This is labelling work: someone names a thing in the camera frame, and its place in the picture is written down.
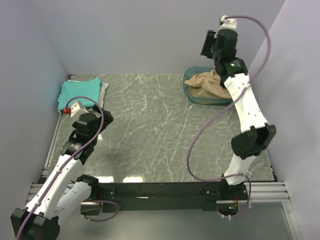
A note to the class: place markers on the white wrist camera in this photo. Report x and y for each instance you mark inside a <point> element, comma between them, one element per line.
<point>76,110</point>
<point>227,23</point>

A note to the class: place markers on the black base crossbar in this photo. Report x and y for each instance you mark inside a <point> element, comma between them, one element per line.
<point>144,196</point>

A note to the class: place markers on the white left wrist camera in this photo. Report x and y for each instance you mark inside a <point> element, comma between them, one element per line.
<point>76,110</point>

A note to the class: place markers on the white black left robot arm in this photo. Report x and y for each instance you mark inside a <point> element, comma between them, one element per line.
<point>43,216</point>

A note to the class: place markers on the teal plastic basket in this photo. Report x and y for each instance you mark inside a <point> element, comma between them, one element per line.
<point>189,73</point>

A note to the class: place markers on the folded teal t shirt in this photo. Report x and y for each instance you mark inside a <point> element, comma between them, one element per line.
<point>61,101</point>

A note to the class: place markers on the tan t shirt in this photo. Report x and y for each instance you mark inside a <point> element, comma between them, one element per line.
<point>207,85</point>

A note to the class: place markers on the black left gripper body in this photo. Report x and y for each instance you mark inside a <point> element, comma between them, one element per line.
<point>99,120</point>

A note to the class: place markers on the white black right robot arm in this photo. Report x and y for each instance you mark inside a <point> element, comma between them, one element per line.
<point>256,133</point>

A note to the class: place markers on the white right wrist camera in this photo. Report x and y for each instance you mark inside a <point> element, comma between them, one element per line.
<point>227,23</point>

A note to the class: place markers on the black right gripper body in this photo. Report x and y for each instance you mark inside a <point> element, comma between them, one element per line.
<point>208,49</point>

